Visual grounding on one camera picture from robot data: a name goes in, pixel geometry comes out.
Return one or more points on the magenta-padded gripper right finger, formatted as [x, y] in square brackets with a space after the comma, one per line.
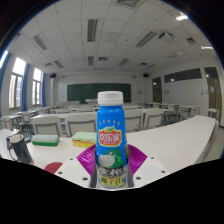
[150, 170]

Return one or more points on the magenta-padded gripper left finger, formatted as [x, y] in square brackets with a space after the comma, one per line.
[71, 170]

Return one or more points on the blue drink bottle white cap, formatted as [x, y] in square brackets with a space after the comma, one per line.
[111, 126]

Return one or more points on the flat round red coaster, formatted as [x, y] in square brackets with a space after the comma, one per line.
[52, 167]

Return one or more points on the green and white sponge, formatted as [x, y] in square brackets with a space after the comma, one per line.
[45, 140]

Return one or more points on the dark blue mug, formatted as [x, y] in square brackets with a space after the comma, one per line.
[20, 150]

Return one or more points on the black flat notebook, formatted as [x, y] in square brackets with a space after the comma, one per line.
[27, 137]

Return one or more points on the wooden stir stick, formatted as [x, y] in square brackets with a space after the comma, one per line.
[21, 130]

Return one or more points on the dark classroom door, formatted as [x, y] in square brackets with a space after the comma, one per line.
[156, 90]

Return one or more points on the blue curtain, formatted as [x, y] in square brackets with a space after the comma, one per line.
[25, 86]
[3, 70]
[43, 90]

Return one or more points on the tall classroom window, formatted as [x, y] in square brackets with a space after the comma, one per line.
[3, 57]
[36, 86]
[16, 83]

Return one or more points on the long dark high window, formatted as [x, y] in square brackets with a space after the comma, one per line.
[183, 75]

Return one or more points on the ceiling projector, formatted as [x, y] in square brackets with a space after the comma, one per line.
[166, 36]

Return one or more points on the ceiling light panels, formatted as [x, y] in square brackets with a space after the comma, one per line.
[92, 30]

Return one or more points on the black wall speaker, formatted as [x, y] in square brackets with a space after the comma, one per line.
[146, 75]
[53, 75]

